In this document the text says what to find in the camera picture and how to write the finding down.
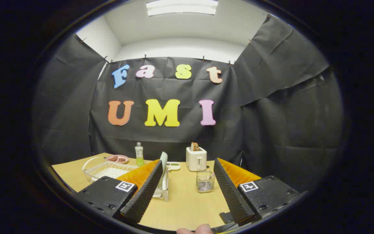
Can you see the pale green plate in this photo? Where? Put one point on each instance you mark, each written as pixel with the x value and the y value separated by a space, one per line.
pixel 164 161

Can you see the white toaster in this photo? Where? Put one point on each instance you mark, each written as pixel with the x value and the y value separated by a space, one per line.
pixel 196 161

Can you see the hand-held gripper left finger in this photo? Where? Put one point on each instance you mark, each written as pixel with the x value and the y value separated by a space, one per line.
pixel 144 195

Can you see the ceiling light panel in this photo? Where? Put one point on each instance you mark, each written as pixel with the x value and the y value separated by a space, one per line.
pixel 182 8

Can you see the pink plate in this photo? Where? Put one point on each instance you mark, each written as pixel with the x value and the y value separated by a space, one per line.
pixel 117 162

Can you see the green drink bottle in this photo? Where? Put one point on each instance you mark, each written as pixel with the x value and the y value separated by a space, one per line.
pixel 139 152

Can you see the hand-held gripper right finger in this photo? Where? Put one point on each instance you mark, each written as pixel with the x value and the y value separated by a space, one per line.
pixel 230 195

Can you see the black backdrop cloth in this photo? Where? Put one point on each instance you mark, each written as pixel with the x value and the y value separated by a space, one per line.
pixel 271 130

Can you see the light toast slice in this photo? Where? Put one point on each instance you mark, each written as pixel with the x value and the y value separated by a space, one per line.
pixel 194 147

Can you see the white drip tray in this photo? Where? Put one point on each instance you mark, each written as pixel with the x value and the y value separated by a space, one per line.
pixel 109 173

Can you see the white divided tray with beans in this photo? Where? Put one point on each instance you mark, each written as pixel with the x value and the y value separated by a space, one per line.
pixel 174 166

